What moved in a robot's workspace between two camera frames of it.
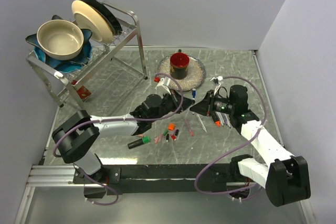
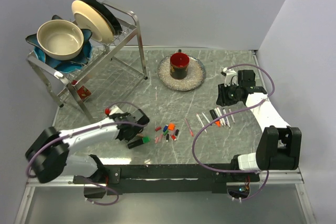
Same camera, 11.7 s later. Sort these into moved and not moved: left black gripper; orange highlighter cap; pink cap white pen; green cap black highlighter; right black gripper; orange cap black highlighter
Moved: right black gripper; left black gripper
Not moved: pink cap white pen; orange highlighter cap; green cap black highlighter; orange cap black highlighter
